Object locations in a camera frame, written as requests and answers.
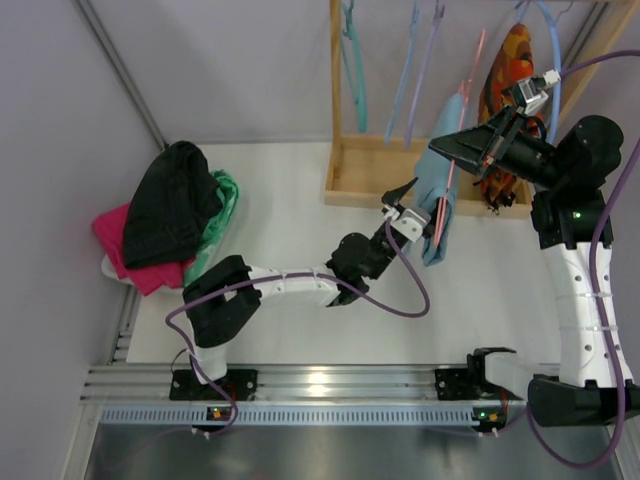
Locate pink hanger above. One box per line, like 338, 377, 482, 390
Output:
433, 29, 487, 247

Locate light blue trousers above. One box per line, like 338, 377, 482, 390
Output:
413, 92, 466, 269

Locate lilac hanger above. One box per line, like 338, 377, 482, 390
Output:
404, 0, 445, 149

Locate black trousers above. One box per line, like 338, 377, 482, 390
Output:
130, 141, 222, 261

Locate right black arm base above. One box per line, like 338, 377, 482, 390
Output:
434, 367, 520, 401

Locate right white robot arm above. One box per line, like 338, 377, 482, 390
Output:
428, 107, 639, 427

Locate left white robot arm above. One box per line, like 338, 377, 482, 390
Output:
180, 179, 435, 385

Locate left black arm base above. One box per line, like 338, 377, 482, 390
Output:
169, 369, 258, 401

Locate orange patterned trousers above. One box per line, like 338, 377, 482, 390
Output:
474, 22, 534, 214

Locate light blue hanger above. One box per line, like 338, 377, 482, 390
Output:
384, 1, 420, 145

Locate teal hanger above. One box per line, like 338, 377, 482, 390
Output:
340, 1, 368, 133

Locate wooden clothes rack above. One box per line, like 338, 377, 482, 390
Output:
324, 1, 639, 219

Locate green garment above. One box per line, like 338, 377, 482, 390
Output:
183, 170, 240, 287

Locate pink garment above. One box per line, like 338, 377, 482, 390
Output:
91, 203, 189, 296

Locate white plastic basket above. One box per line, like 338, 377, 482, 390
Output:
100, 255, 134, 286

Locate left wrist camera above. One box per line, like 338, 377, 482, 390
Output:
384, 207, 432, 246

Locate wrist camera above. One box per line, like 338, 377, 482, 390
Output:
501, 69, 561, 116
384, 207, 432, 246

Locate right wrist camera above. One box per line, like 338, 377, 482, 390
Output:
501, 69, 561, 116

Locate slotted cable duct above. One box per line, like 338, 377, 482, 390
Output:
100, 404, 506, 427

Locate aluminium mounting rail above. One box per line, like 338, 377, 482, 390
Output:
79, 363, 626, 405

